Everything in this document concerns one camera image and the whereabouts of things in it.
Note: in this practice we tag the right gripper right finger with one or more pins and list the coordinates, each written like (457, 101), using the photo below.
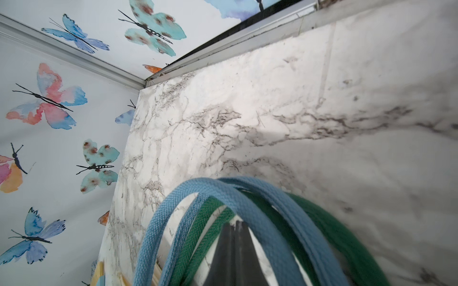
(247, 267)

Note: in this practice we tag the cream bag blue floral pattern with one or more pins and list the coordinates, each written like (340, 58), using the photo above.
(144, 247)

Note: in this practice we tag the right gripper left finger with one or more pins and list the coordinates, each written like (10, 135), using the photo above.
(223, 271)

